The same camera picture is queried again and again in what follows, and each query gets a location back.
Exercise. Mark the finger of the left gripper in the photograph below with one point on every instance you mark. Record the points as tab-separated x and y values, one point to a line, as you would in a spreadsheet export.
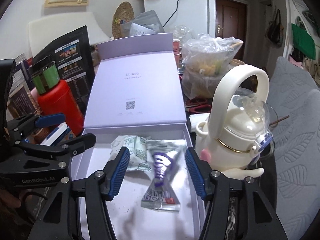
74	146
22	127

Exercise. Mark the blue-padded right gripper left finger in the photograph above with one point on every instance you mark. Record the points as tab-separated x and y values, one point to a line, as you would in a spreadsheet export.
115	172

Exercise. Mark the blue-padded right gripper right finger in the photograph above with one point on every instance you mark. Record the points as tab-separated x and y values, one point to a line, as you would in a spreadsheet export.
199	171

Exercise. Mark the white green patterned snack bag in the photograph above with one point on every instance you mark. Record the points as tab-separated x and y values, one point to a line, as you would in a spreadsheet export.
139	159

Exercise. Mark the silver purple snack packet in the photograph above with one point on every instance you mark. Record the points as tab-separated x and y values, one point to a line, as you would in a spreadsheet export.
165	156

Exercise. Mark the white blue small box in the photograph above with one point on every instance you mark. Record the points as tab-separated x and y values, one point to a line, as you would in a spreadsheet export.
59	134

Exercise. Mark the red canister green lid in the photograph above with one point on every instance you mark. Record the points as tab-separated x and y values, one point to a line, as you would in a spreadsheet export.
55	95

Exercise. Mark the cream white kettle bottle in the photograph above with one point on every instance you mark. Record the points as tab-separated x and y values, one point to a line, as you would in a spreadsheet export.
237	129

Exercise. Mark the lavender gift box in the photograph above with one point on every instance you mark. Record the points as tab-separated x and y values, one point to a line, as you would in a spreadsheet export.
137	91

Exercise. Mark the clear glass mug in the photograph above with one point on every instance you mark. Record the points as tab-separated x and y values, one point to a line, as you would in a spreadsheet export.
274	122

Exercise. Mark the black printed package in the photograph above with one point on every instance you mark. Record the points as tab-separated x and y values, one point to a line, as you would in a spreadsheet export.
72	56

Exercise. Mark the white chair back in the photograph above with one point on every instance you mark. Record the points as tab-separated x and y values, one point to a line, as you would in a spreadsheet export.
46	29

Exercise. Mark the clear plastic bag of food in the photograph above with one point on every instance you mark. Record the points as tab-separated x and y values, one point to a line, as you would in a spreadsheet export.
206	60

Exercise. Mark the grey leaf pattern cushion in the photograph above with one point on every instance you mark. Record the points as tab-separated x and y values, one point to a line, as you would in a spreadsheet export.
294	96

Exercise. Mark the grey mailer bag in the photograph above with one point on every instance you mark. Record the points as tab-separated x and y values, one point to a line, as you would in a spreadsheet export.
144	24

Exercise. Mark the woven straw fan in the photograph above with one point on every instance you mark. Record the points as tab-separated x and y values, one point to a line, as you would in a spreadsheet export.
124	13

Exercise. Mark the black hanging handbag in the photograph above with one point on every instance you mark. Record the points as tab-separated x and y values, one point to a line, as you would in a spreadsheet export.
275	30

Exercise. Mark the white refrigerator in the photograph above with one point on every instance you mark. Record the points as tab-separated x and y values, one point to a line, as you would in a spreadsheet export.
198	15

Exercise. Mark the brown wooden door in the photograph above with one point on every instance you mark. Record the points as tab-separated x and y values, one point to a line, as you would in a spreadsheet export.
231	21

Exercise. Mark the green tote bag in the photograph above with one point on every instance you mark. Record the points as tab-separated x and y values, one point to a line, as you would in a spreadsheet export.
303	42

